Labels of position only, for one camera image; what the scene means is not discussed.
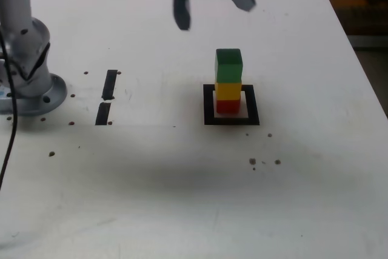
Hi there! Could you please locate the red cube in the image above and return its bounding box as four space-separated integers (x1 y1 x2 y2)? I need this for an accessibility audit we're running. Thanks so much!
215 98 242 115

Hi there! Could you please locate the green cube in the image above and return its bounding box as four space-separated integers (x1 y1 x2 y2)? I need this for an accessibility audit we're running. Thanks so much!
214 48 244 84

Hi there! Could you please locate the black tape square outline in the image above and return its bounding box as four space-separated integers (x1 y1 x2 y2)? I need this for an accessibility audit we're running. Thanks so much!
202 84 261 126

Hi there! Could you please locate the yellow cube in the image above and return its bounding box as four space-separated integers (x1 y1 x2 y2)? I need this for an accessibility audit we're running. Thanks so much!
214 80 243 101

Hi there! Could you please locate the black tape strip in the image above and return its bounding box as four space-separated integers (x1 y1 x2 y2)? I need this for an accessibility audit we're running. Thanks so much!
95 69 118 126

